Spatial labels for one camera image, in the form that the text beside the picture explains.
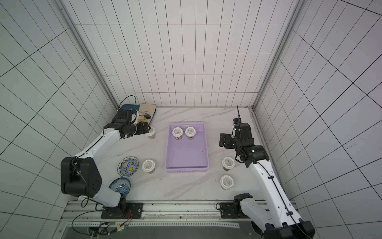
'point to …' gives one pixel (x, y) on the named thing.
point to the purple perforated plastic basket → (186, 150)
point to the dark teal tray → (130, 106)
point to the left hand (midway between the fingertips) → (143, 131)
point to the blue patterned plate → (121, 185)
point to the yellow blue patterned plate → (128, 166)
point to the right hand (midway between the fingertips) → (223, 135)
